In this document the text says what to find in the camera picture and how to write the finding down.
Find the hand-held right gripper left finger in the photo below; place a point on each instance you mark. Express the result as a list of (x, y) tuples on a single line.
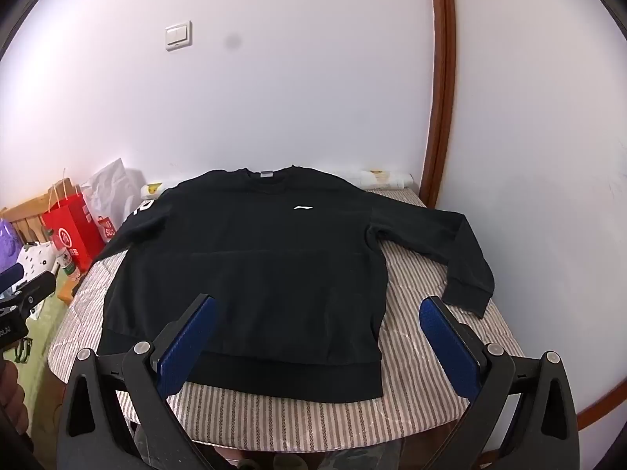
[(188, 347)]

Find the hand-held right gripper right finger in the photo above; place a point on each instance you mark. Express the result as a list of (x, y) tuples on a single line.
[(448, 347)]

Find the wooden headboard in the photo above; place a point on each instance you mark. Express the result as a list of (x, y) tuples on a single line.
[(29, 210)]

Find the striped mattress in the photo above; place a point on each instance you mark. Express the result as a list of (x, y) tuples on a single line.
[(411, 284)]

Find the white spotted pillow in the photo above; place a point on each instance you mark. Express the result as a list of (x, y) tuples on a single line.
[(34, 257)]

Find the green bed sheet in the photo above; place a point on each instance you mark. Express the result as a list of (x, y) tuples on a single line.
[(46, 316)]

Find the black sweatshirt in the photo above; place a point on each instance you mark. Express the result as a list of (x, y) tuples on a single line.
[(274, 264)]

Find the white plastic shopping bag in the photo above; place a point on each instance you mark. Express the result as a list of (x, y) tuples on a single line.
[(112, 191)]

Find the white yellow-print rolled cloth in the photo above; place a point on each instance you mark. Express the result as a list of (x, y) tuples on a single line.
[(387, 179)]

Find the person's left hand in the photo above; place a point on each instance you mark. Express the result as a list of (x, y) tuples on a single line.
[(12, 396)]

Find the red paper shopping bag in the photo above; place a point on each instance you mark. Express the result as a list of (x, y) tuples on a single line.
[(68, 230)]

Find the clear plastic water bottle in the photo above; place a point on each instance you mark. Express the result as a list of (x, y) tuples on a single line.
[(66, 262)]

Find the brown wooden door frame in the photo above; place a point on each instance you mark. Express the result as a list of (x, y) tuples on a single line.
[(443, 83)]

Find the white wall light switch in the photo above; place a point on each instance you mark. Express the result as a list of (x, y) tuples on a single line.
[(179, 35)]

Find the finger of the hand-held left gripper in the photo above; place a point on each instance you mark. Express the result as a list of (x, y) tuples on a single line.
[(36, 289)]

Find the purple cloth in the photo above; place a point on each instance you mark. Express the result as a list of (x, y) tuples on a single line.
[(10, 237)]

